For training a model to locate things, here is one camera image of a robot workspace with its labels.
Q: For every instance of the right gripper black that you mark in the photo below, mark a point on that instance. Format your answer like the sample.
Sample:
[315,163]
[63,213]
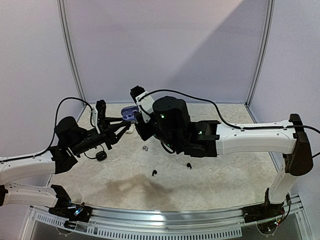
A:
[143,128]

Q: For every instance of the blue grey charging case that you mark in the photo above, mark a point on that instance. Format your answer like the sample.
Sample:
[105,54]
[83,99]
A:
[128,113]

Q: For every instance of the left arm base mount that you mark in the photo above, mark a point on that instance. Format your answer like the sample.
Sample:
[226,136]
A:
[72,211]

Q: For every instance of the silver earbud pair centre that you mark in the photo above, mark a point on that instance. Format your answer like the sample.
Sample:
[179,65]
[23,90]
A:
[145,148]

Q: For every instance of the aluminium front rail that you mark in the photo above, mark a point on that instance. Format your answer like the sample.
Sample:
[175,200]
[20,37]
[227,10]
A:
[123,224]

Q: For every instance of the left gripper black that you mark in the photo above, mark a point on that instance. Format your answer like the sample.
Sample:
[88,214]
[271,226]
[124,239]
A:
[107,136]

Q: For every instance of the aluminium frame post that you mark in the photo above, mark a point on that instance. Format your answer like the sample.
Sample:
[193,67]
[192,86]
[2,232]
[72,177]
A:
[262,51]
[61,6]

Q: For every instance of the black earbud right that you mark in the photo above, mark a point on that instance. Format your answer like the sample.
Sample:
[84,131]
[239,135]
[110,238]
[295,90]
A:
[188,165]

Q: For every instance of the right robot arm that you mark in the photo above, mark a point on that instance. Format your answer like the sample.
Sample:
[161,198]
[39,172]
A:
[168,120]

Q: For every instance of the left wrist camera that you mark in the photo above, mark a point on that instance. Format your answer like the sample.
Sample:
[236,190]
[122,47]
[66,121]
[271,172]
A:
[98,114]

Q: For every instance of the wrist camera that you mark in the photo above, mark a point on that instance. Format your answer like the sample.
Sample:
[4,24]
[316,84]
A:
[143,101]
[98,114]

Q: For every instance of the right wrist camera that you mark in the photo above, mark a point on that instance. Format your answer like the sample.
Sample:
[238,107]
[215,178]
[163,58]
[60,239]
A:
[143,101]

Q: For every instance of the left aluminium frame post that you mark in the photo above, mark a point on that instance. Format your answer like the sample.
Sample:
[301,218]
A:
[61,6]

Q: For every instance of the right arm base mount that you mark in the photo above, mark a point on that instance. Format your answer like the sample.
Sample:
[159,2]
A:
[262,211]

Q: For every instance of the black earbud charging case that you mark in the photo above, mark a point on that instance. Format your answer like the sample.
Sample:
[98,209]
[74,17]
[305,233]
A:
[101,156]

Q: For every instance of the white earbud charging case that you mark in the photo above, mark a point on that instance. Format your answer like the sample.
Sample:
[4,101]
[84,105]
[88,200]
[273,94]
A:
[130,130]

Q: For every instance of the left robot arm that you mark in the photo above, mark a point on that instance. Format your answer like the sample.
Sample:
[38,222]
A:
[73,141]

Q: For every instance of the right aluminium frame post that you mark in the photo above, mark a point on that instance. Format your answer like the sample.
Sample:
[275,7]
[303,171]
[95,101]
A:
[262,51]

